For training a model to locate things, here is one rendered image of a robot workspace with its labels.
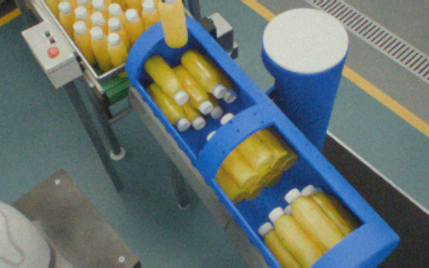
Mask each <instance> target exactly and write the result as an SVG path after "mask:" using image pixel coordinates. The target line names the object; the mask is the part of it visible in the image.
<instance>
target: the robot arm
mask: <svg viewBox="0 0 429 268"><path fill-rule="evenodd" d="M0 268H74V266H73V264H72V263H71V262H68V261H67V260H66V259H64V257H63V256H62V254H60V251H59V250H58V249H57V248H56V246H55V245H54V243H53V242H52V240H51V239H50V238H49V237H48V236H47V233H46V232H45V229H44V224H43V223H42V222H41V221H32V222H31V221H29V220H28V219H27V218H26V217H25V216H24V215H22V214H21V212H18V210H17V209H15V208H13V207H12V206H10V205H8V204H5V203H3V202H2V201H0Z"/></svg>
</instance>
